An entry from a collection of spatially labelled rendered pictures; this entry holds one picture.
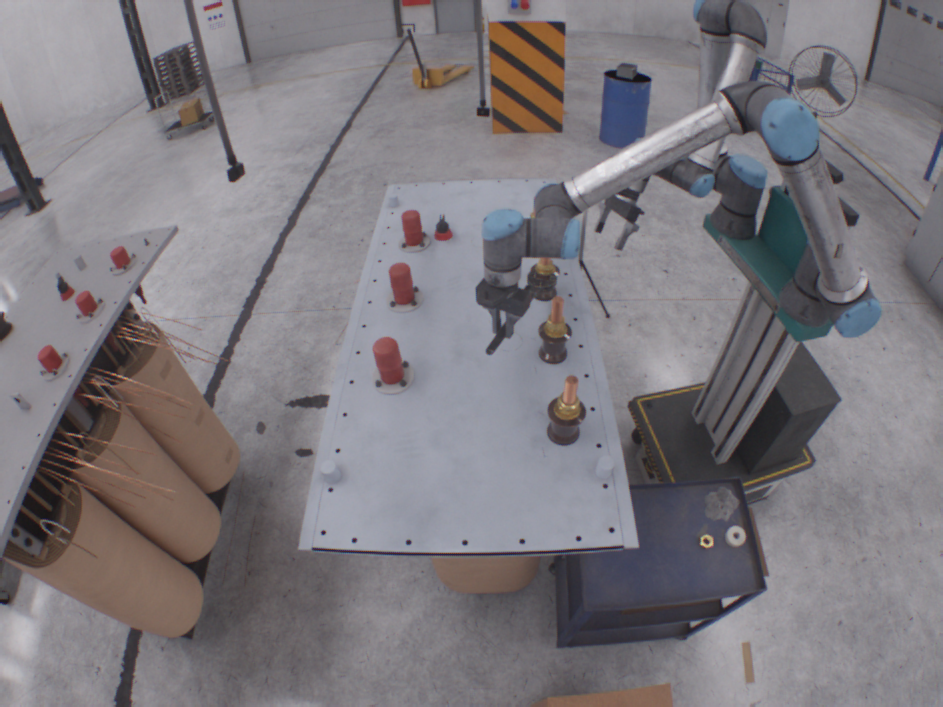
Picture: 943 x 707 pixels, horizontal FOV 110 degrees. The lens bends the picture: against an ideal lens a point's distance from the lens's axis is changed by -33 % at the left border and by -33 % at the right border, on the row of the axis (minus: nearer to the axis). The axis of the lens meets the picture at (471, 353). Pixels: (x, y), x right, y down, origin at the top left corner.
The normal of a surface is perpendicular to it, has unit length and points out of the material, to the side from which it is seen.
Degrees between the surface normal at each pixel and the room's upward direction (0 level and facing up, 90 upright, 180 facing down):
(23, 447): 0
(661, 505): 0
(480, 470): 0
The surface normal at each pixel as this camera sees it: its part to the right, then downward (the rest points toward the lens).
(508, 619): -0.05, -0.68
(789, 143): -0.17, 0.66
